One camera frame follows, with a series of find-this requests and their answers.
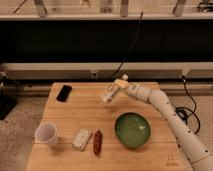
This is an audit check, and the black hanging cable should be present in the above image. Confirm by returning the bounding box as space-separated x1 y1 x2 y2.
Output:
106 10 145 80

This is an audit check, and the green bowl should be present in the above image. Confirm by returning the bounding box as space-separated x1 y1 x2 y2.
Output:
114 112 151 148

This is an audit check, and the black floor cable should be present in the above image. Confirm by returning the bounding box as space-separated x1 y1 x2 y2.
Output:
174 75 202 135

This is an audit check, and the white rectangular box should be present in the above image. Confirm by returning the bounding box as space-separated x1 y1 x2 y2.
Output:
72 128 92 151

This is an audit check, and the black smartphone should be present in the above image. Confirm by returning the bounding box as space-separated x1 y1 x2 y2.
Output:
56 85 72 102

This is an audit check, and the red-brown sausage toy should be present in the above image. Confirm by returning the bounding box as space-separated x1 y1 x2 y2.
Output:
93 130 102 155

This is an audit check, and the white plastic cup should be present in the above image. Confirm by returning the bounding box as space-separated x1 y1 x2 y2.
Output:
35 123 59 147

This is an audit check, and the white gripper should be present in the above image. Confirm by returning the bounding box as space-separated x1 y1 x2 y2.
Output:
115 79 140 98

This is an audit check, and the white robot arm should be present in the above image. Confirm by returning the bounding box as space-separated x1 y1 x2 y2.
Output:
114 79 213 171

